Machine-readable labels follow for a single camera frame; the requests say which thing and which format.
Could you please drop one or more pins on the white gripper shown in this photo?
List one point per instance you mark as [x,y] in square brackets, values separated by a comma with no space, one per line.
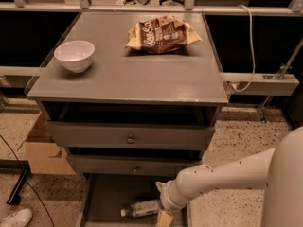
[166,200]

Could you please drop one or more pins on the blue plastic water bottle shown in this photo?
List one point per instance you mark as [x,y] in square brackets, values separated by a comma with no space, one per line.
[141,209]

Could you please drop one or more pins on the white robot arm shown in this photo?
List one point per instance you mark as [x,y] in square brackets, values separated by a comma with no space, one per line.
[277,171]

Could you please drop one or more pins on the grey bottom drawer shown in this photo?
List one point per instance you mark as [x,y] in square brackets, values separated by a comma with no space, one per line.
[106,195]

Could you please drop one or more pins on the grey drawer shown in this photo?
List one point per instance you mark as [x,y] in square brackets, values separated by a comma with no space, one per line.
[127,165]
[98,135]
[106,195]

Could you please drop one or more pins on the grey middle drawer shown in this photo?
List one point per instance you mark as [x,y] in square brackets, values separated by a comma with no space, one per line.
[127,165]

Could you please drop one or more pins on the grey drawer cabinet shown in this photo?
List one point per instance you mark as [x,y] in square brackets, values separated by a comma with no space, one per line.
[132,119]

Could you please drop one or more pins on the grey top drawer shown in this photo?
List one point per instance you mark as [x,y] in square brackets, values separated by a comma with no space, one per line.
[98,135]

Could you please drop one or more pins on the cardboard box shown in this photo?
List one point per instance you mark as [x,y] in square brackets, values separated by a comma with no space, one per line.
[43,154]

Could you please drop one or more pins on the white sneaker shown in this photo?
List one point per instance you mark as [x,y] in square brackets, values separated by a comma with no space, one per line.
[21,218]

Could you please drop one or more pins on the black metal floor bar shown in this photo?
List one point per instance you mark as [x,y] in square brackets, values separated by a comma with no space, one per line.
[14,197]

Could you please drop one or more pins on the brown snack chip bag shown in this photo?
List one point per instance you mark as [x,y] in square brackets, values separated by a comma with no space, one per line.
[161,35]

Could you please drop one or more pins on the white ceramic bowl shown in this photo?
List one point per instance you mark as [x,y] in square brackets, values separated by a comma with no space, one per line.
[75,56]

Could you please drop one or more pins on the metal rail frame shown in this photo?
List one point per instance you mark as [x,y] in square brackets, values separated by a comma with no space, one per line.
[142,7]

